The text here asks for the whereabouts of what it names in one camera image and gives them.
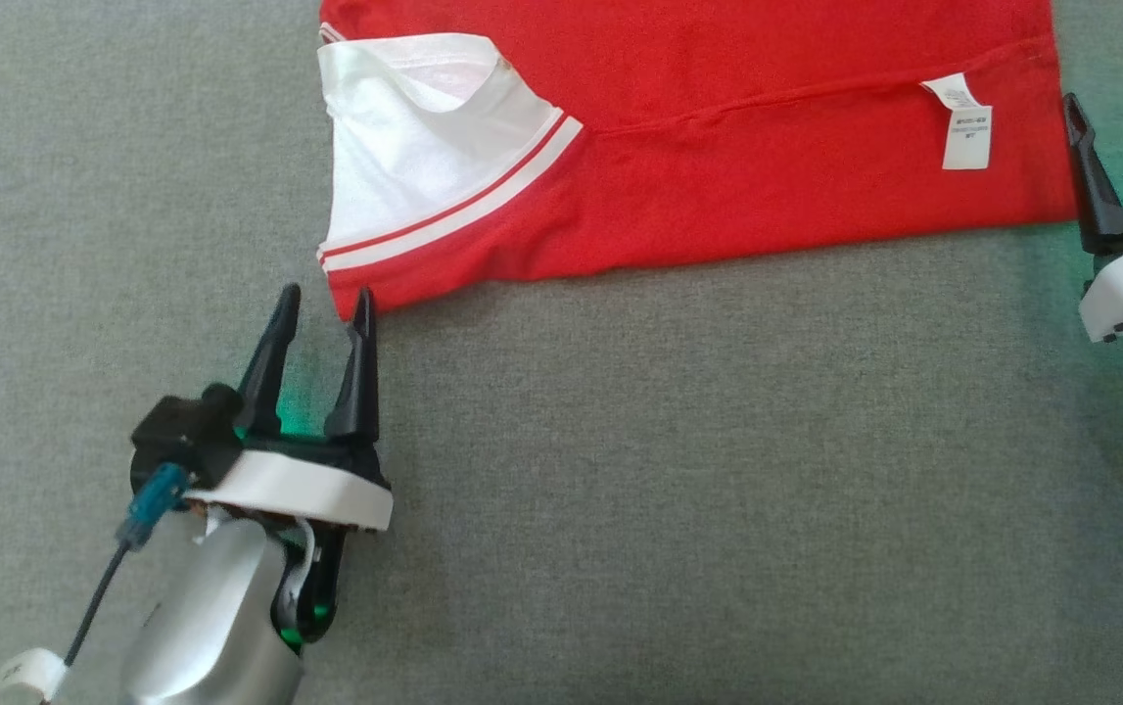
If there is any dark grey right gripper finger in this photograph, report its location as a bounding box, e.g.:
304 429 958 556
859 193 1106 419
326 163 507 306
1062 93 1123 258

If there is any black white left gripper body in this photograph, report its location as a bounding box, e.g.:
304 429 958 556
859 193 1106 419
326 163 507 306
187 429 395 533

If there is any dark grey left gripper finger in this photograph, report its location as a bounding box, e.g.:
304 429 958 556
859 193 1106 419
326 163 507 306
323 287 382 444
234 284 303 439

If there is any red white striped shirt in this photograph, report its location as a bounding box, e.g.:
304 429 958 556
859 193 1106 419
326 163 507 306
316 0 1079 320

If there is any grey fabric sofa seat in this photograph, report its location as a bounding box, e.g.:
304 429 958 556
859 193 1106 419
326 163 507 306
0 0 1123 705

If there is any black cable blue connector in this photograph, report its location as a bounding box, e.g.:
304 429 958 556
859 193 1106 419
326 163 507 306
62 462 192 669

